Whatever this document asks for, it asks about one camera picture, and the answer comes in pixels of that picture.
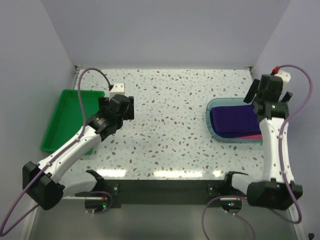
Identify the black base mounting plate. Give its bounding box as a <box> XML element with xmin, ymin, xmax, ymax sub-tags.
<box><xmin>74</xmin><ymin>179</ymin><xmax>253</xmax><ymax>209</ymax></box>

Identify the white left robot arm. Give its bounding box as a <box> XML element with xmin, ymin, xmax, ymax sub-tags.
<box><xmin>22</xmin><ymin>94</ymin><xmax>135</xmax><ymax>210</ymax></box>

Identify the pink towel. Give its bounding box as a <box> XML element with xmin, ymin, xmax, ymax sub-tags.
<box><xmin>237</xmin><ymin>134</ymin><xmax>262</xmax><ymax>140</ymax></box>

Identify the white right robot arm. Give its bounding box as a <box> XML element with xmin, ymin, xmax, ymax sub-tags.
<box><xmin>222</xmin><ymin>71</ymin><xmax>303</xmax><ymax>211</ymax></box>

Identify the teal transparent plastic tray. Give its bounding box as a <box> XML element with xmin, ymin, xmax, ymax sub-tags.
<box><xmin>205</xmin><ymin>97</ymin><xmax>263</xmax><ymax>143</ymax></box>

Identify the purple towel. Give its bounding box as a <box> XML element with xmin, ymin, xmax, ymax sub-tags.
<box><xmin>209</xmin><ymin>105</ymin><xmax>260</xmax><ymax>133</ymax></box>
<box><xmin>216</xmin><ymin>131</ymin><xmax>261</xmax><ymax>139</ymax></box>

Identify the green plastic bin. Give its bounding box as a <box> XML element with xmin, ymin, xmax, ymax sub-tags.
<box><xmin>40</xmin><ymin>89</ymin><xmax>105</xmax><ymax>153</ymax></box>

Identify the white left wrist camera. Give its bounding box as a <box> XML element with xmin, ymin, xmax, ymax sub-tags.
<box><xmin>109</xmin><ymin>82</ymin><xmax>125</xmax><ymax>98</ymax></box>

